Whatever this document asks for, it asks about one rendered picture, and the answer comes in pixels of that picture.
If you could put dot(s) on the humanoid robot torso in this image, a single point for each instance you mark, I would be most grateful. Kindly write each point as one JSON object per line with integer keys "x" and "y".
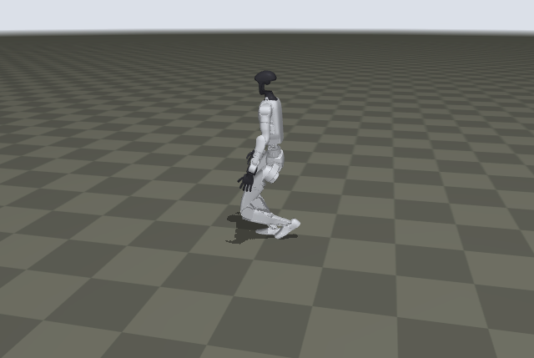
{"x": 275, "y": 153}

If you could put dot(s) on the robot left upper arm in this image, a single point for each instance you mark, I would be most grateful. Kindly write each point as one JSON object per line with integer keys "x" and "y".
{"x": 265, "y": 113}

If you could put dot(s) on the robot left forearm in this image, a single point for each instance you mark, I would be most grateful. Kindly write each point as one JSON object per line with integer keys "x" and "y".
{"x": 258, "y": 154}

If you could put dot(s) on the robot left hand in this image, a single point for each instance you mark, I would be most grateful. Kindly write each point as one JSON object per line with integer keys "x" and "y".
{"x": 247, "y": 179}

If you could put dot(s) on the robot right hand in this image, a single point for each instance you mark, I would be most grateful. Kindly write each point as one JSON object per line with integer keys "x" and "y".
{"x": 251, "y": 156}

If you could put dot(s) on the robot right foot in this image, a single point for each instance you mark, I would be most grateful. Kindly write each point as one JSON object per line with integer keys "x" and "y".
{"x": 267, "y": 231}

